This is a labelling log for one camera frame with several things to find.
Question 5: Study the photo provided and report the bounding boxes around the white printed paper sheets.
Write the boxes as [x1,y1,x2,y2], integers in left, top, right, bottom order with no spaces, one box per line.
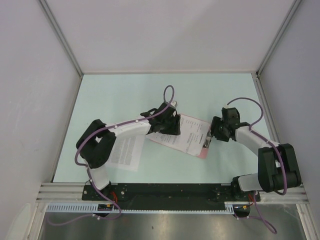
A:
[146,113,211,157]

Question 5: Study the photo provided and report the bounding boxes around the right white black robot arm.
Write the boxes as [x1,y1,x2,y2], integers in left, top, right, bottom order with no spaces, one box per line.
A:
[210,107,302,201]

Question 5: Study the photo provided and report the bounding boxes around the white printed paper sheet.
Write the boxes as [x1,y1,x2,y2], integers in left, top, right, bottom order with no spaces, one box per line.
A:
[106,135,145,172]

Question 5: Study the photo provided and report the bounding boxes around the aluminium frame rail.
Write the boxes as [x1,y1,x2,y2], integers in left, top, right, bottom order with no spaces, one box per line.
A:
[36,182,309,205]

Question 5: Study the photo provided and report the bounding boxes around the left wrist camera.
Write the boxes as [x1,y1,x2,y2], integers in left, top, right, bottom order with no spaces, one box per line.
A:
[170,100,178,108]

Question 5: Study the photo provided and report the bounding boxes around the white slotted cable duct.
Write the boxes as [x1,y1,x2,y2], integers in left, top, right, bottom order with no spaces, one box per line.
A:
[44,202,236,214]

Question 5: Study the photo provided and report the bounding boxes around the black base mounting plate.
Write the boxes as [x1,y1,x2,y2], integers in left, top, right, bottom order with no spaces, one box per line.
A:
[81,183,254,211]

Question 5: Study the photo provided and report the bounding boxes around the pink clipboard folder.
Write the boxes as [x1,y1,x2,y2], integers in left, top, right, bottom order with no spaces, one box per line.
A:
[147,113,212,160]

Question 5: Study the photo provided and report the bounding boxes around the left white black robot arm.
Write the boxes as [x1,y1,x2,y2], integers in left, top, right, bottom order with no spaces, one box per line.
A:
[74,100,181,200]

